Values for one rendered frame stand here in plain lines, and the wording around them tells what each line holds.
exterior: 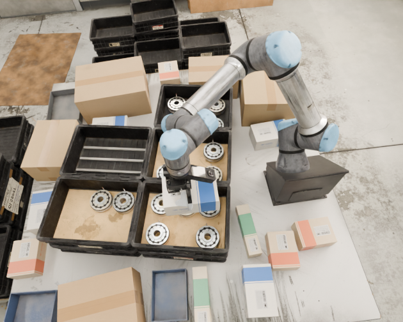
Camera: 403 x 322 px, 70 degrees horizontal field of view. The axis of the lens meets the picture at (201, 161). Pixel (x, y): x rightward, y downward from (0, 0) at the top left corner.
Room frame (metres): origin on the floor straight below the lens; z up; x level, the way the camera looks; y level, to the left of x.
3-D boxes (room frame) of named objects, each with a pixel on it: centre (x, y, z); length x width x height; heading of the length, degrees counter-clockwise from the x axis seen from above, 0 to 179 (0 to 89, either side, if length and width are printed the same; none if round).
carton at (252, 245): (0.39, -0.20, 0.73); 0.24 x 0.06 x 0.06; 7
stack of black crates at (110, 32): (2.41, 0.72, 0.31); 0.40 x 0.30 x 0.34; 93
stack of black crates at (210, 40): (2.06, -0.10, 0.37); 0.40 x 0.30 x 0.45; 93
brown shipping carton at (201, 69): (1.36, -0.11, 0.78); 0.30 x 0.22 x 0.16; 88
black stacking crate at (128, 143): (0.77, 0.45, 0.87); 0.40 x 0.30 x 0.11; 82
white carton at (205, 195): (0.44, 0.05, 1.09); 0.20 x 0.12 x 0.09; 93
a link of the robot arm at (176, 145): (0.44, 0.07, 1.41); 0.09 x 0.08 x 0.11; 134
